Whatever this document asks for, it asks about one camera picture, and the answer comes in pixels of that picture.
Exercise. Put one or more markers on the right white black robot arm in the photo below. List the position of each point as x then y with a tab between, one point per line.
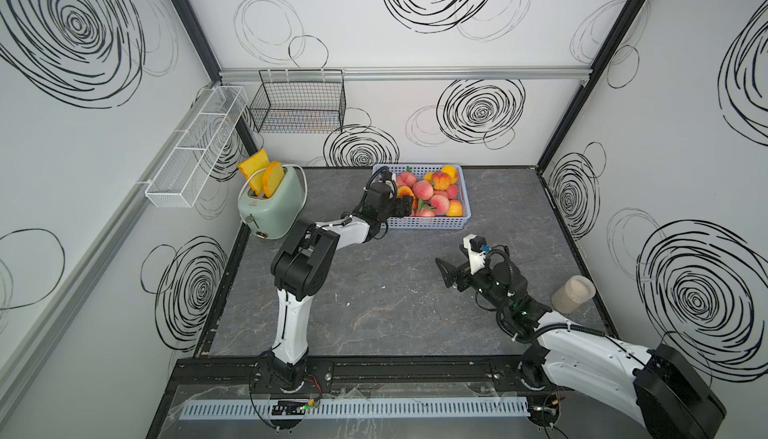
657	386

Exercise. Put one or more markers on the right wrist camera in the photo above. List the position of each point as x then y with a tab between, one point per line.
476	248

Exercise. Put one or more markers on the pink peach with leaf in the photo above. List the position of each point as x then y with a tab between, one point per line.
438	203

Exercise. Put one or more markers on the black wire wall basket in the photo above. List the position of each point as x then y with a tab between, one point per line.
299	101

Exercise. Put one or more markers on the yellow toast slice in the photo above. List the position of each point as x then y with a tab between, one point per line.
272	178
253	170

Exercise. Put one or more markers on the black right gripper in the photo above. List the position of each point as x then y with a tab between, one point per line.
453	273

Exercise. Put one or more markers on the white wire wall shelf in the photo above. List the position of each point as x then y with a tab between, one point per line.
206	131

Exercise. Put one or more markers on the front yellow toast slice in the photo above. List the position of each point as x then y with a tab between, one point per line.
272	178

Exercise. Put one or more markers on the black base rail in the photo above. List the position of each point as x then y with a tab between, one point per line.
330	374

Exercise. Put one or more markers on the mint green toaster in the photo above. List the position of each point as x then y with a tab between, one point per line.
272	218

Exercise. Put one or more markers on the rear yellow toast slice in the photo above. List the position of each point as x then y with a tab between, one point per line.
253	170

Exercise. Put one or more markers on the orange yellow peach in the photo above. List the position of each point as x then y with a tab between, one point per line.
455	209

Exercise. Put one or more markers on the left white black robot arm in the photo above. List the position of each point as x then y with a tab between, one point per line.
302	265

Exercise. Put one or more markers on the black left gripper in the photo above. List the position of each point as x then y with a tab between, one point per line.
403	210

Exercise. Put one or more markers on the white slotted cable duct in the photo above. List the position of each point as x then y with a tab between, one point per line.
375	408

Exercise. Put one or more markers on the light blue plastic basket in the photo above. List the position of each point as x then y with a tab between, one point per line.
424	172

